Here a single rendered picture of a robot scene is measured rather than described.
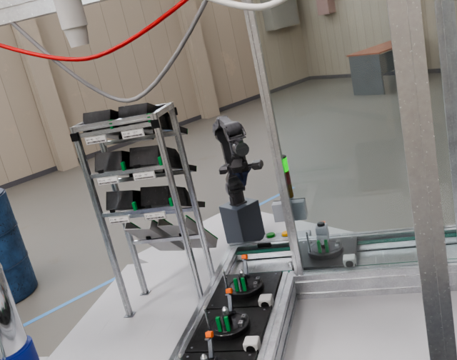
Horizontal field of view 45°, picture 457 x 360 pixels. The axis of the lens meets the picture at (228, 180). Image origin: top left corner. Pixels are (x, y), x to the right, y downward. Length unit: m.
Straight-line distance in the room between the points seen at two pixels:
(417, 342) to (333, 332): 0.27
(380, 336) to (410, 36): 1.22
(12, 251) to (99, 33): 5.86
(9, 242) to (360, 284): 3.44
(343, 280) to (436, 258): 1.13
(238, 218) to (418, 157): 1.75
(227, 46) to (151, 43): 1.79
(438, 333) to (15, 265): 4.25
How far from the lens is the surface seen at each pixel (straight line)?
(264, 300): 1.93
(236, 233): 2.64
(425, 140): 0.90
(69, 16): 0.93
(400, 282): 2.09
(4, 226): 4.90
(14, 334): 1.78
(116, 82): 10.15
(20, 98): 9.48
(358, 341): 1.89
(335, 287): 2.11
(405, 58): 0.87
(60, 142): 9.44
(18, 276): 5.01
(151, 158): 2.05
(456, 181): 1.95
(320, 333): 1.95
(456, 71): 2.21
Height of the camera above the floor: 1.95
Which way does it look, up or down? 17 degrees down
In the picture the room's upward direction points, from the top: 13 degrees counter-clockwise
